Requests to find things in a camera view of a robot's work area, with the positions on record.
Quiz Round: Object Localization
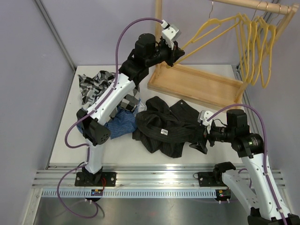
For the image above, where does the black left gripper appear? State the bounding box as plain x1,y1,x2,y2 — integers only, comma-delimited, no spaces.
145,38,184,68

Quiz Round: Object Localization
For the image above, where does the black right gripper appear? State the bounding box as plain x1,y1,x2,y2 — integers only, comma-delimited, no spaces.
190,120,235,154

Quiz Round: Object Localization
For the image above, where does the black pinstripe shirt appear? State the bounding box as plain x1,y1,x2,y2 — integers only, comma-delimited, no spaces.
132,96,200,158

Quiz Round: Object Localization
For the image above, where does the hanger of black shirt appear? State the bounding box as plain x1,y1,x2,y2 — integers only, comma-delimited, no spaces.
175,3,243,64

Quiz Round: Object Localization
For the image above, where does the black white checkered shirt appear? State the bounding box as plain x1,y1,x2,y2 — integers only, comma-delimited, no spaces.
78,70,140,112

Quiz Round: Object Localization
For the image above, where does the blue plaid shirt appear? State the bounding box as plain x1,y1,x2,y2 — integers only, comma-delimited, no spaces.
76,107,138,141

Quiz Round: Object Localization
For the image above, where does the hanger of checkered shirt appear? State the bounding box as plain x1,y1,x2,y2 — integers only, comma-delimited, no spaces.
235,13,252,82

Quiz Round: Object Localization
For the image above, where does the hanger of plaid shirt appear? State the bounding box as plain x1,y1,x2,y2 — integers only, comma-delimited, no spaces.
240,14,258,83

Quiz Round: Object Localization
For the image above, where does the yellow hanger of white shirt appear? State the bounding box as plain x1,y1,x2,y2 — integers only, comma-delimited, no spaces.
259,16,277,89

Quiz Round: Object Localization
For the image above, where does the yellow hanger of blue shirt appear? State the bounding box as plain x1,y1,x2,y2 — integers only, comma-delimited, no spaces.
247,16,269,86

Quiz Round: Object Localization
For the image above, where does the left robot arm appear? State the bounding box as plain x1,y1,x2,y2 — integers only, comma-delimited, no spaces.
76,33,185,187

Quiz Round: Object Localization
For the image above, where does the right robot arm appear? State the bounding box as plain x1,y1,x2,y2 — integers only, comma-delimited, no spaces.
198,109,300,225

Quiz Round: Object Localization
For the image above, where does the wooden clothes rack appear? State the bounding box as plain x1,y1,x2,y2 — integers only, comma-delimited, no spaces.
148,0,300,109

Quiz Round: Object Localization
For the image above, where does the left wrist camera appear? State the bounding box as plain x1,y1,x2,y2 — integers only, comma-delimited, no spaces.
161,20,181,48

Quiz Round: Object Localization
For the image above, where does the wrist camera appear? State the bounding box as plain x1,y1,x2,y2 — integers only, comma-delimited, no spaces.
161,20,181,48
197,110,214,133

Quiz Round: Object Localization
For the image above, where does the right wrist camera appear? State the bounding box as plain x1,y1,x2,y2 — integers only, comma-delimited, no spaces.
197,110,214,133

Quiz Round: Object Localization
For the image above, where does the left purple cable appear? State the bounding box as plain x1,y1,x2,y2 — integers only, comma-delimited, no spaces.
57,17,165,218

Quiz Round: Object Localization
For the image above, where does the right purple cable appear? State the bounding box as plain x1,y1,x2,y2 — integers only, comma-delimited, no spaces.
206,104,289,225

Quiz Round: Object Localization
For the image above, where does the aluminium corner frame post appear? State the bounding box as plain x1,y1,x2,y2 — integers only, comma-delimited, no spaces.
33,0,77,73

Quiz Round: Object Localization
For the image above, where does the purple cable under duct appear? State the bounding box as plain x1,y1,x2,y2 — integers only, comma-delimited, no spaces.
84,198,105,218

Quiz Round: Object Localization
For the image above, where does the aluminium rail base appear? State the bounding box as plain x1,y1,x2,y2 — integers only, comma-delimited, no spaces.
31,163,286,188

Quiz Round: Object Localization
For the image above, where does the white slotted cable duct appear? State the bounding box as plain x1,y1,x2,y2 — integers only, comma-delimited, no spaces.
41,188,218,198

